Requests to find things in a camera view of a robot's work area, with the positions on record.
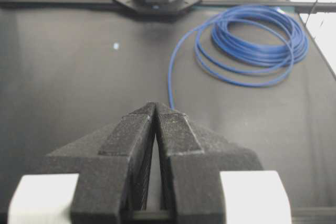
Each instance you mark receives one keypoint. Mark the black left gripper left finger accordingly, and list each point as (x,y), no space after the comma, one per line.
(113,164)

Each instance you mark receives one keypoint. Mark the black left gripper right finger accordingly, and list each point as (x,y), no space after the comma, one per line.
(191,159)

